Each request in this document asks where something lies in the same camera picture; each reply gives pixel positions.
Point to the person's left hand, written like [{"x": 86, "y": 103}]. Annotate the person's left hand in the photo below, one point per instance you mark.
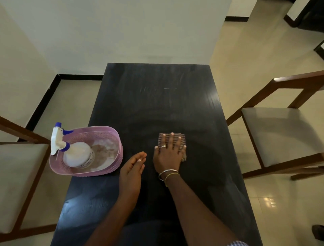
[{"x": 130, "y": 177}]

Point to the person's right hand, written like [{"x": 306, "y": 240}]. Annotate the person's right hand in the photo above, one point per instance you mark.
[{"x": 167, "y": 159}]

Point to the person's left fingers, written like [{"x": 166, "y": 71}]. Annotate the person's left fingers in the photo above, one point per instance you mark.
[{"x": 138, "y": 159}]

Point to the person's right middle finger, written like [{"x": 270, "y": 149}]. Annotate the person's right middle finger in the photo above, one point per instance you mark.
[{"x": 172, "y": 140}]

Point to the person's right little finger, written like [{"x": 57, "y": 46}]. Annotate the person's right little finger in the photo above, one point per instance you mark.
[{"x": 183, "y": 150}]

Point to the person's right thumb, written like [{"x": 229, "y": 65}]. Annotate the person's right thumb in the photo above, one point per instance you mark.
[{"x": 156, "y": 150}]

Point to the checked cleaning cloth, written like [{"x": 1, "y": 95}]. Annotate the checked cleaning cloth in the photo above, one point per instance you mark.
[{"x": 183, "y": 140}]

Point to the person's right forearm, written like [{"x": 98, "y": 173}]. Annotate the person's right forearm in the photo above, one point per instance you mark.
[{"x": 195, "y": 213}]

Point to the person's left forearm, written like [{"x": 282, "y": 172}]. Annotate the person's left forearm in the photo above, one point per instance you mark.
[{"x": 114, "y": 223}]

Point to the silver bangle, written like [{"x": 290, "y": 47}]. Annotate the silver bangle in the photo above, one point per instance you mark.
[{"x": 165, "y": 172}]

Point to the pink plastic basket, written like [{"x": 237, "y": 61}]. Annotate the pink plastic basket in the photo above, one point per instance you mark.
[{"x": 111, "y": 167}]

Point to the gold bangle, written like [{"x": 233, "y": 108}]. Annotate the gold bangle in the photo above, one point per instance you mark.
[{"x": 170, "y": 175}]

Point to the white cloth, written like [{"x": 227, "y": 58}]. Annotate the white cloth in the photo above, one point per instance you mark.
[{"x": 107, "y": 152}]

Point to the white spray bottle blue trigger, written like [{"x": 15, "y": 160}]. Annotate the white spray bottle blue trigger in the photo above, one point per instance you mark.
[{"x": 77, "y": 154}]

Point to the wooden chair with beige seat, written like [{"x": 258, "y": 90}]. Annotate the wooden chair with beige seat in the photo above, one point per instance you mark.
[
  {"x": 20, "y": 182},
  {"x": 281, "y": 134}
]

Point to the checked shirt sleeve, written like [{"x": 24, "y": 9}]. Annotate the checked shirt sleeve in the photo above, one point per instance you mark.
[{"x": 238, "y": 243}]

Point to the dark shoe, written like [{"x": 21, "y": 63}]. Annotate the dark shoe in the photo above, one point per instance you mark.
[{"x": 318, "y": 232}]

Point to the dark wooden chair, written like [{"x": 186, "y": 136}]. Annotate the dark wooden chair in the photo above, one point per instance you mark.
[{"x": 320, "y": 49}]

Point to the dark wooden furniture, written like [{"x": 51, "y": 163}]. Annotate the dark wooden furniture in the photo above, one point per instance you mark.
[{"x": 310, "y": 15}]

